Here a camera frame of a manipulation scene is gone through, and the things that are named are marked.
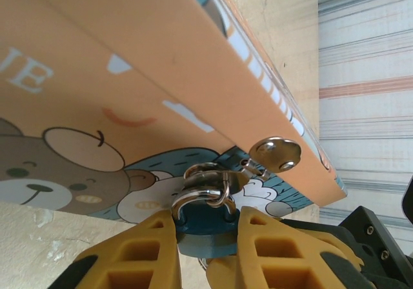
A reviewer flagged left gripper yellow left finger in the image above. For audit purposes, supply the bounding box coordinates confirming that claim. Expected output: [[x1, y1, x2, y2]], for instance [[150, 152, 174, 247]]
[[66, 209, 182, 289]]

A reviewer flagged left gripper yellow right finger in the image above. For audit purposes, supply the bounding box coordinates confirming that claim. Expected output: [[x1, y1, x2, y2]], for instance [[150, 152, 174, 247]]
[[205, 206, 366, 289]]

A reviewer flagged silver key with ring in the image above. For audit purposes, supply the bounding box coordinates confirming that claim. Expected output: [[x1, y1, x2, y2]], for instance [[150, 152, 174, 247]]
[[195, 255, 214, 273]]

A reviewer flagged teal padlock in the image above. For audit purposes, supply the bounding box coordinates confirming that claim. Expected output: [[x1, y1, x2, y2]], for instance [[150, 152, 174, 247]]
[[170, 187, 242, 260]]

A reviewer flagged orange LOVE bear tin box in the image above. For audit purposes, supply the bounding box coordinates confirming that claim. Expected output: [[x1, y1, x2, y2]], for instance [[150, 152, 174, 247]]
[[0, 0, 349, 228]]

